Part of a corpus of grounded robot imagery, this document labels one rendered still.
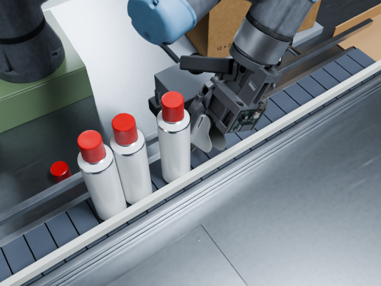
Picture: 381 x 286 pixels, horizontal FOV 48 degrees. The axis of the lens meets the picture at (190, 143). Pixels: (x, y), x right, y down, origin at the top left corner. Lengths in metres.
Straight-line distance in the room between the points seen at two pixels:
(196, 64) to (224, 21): 0.26
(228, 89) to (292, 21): 0.14
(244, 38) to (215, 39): 0.35
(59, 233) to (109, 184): 0.16
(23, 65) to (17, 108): 0.10
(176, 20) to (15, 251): 0.46
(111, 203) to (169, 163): 0.11
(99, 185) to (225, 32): 0.49
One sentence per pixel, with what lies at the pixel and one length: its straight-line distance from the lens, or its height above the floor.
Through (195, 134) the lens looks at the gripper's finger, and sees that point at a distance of 0.71.
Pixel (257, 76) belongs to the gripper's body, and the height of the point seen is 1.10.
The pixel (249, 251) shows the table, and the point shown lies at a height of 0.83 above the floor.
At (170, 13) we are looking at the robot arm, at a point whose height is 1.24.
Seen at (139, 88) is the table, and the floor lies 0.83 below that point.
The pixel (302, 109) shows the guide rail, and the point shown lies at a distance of 0.85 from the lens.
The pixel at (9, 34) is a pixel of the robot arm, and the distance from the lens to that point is 0.87.
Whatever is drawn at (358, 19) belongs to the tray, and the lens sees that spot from 1.19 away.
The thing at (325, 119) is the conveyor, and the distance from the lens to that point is 0.94.
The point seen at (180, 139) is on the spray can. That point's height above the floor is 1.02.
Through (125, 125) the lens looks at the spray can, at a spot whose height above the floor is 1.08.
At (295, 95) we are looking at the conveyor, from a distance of 0.92.
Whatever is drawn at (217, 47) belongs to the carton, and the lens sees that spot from 0.98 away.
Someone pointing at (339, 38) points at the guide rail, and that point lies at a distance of 0.94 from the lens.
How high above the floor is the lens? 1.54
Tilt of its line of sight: 54 degrees down
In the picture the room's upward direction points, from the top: straight up
